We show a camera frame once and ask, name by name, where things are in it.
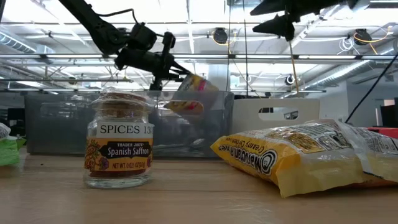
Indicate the yellow ramen packet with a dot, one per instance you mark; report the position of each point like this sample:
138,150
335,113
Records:
295,168

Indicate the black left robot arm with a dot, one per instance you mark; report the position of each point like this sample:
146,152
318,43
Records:
99,28

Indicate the green and white snack packet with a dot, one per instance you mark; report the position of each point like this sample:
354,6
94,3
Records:
9,149

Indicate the grey translucent bin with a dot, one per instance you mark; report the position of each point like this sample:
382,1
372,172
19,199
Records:
217,133
56,124

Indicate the yellow red blue snack bag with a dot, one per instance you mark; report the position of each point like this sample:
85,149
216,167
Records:
196,84

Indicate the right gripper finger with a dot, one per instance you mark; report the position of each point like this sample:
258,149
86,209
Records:
273,7
281,28

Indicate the orange ramen packet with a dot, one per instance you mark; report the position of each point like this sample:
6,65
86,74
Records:
385,132

